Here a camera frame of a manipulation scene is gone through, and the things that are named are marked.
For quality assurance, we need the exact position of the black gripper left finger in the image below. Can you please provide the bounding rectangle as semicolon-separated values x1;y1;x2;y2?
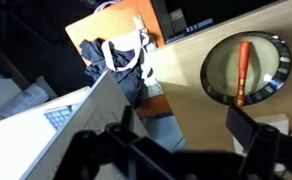
54;105;174;180

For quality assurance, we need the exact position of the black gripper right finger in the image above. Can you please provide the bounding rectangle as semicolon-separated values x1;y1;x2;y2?
225;105;292;180

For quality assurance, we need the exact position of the dark rimmed round bowl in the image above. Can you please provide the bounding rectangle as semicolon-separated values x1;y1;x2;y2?
200;30;292;107

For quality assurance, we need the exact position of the large white whiteboard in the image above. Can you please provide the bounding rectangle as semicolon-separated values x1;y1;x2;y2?
0;70;150;180

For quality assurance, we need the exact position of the dark blue cloth bag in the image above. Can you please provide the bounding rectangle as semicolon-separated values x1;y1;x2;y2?
79;29;155;108

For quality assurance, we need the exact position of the orange marker pen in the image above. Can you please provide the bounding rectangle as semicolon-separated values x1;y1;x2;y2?
235;41;253;108

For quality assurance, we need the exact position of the stack of white papers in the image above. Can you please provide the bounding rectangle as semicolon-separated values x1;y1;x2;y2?
0;83;50;125

